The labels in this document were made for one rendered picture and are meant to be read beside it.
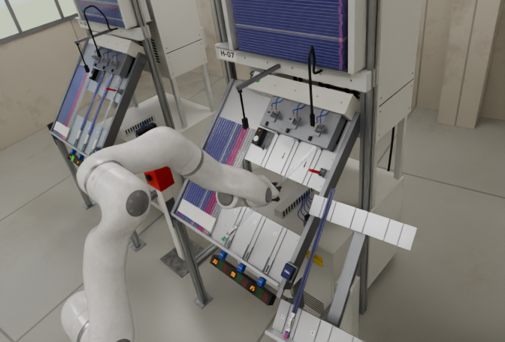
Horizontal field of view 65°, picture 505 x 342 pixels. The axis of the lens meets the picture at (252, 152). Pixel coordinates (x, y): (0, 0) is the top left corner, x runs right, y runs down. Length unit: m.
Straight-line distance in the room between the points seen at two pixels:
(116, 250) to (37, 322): 1.87
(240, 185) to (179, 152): 0.23
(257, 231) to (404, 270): 1.18
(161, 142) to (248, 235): 0.78
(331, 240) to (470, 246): 1.17
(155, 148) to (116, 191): 0.15
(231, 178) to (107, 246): 0.38
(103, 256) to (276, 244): 0.76
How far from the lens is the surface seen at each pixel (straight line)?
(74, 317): 1.16
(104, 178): 0.93
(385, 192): 2.07
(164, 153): 0.97
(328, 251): 1.78
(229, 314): 2.39
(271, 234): 1.58
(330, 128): 1.49
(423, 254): 2.66
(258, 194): 1.17
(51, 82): 5.11
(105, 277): 1.03
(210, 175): 1.09
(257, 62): 1.72
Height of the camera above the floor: 1.94
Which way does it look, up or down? 33 degrees down
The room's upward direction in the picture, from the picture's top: 9 degrees counter-clockwise
